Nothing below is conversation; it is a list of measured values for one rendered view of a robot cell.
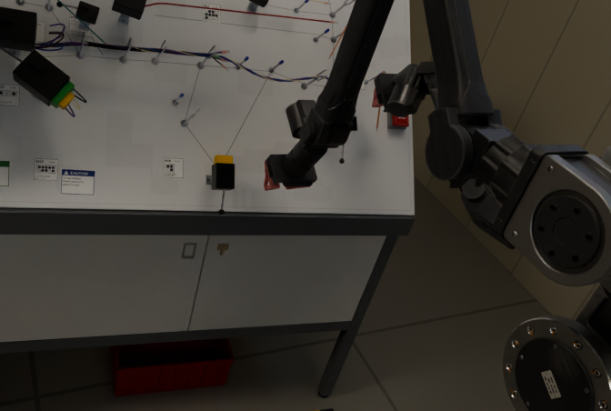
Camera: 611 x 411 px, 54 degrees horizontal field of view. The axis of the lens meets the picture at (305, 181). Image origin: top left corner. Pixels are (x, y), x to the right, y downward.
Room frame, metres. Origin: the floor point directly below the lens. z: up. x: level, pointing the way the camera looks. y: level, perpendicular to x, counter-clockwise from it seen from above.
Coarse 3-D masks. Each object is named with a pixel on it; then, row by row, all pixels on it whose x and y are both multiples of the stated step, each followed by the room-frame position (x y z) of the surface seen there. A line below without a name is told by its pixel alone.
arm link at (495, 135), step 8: (472, 128) 0.76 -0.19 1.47; (480, 128) 0.77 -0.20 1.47; (488, 128) 0.78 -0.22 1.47; (472, 136) 0.74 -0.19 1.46; (480, 136) 0.73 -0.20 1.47; (488, 136) 0.72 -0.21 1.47; (496, 136) 0.73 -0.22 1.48; (504, 136) 0.74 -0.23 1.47; (480, 144) 0.72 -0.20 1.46; (488, 144) 0.71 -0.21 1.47; (480, 152) 0.72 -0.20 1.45; (480, 160) 0.71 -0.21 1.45; (472, 168) 0.72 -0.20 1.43; (464, 176) 0.72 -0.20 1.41; (472, 176) 0.73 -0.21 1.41; (480, 176) 0.75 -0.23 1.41; (456, 184) 0.73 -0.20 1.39; (464, 184) 0.74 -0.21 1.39; (480, 184) 0.76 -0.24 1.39
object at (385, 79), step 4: (376, 76) 1.49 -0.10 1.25; (380, 76) 1.48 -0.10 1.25; (384, 76) 1.49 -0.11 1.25; (388, 76) 1.49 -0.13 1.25; (392, 76) 1.50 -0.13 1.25; (380, 80) 1.47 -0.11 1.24; (384, 80) 1.48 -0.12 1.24; (388, 80) 1.49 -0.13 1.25; (392, 80) 1.44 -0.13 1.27; (380, 84) 1.47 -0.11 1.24; (384, 84) 1.47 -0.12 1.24; (388, 84) 1.45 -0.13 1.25; (392, 84) 1.43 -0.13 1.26; (380, 88) 1.46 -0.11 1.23; (384, 88) 1.46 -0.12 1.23; (388, 88) 1.44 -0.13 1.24; (392, 88) 1.43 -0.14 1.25; (384, 92) 1.45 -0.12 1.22; (388, 92) 1.44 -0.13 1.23; (384, 96) 1.44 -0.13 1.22; (388, 96) 1.44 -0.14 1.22; (384, 100) 1.44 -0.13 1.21; (388, 100) 1.44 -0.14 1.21; (384, 104) 1.43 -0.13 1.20
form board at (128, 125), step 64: (0, 0) 1.27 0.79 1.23; (64, 0) 1.35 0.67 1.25; (192, 0) 1.52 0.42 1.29; (320, 0) 1.72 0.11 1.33; (0, 64) 1.19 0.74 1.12; (64, 64) 1.26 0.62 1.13; (128, 64) 1.34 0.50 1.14; (192, 64) 1.42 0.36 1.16; (256, 64) 1.51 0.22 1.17; (320, 64) 1.61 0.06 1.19; (384, 64) 1.72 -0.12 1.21; (0, 128) 1.11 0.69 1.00; (64, 128) 1.18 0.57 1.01; (128, 128) 1.25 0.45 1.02; (192, 128) 1.33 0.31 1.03; (256, 128) 1.41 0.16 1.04; (384, 128) 1.61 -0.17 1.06; (0, 192) 1.03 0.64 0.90; (128, 192) 1.16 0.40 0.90; (192, 192) 1.23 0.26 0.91; (256, 192) 1.32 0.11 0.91; (320, 192) 1.40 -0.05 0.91; (384, 192) 1.50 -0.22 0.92
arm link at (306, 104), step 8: (296, 104) 1.13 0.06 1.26; (304, 104) 1.12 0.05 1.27; (312, 104) 1.13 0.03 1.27; (288, 112) 1.13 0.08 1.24; (296, 112) 1.12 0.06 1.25; (304, 112) 1.10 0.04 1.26; (288, 120) 1.12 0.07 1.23; (296, 120) 1.11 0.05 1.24; (304, 120) 1.08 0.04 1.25; (296, 128) 1.09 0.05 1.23; (304, 128) 1.03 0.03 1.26; (312, 128) 1.02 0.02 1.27; (296, 136) 1.12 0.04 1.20; (304, 136) 1.03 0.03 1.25; (312, 136) 1.02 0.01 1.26; (304, 144) 1.03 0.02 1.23
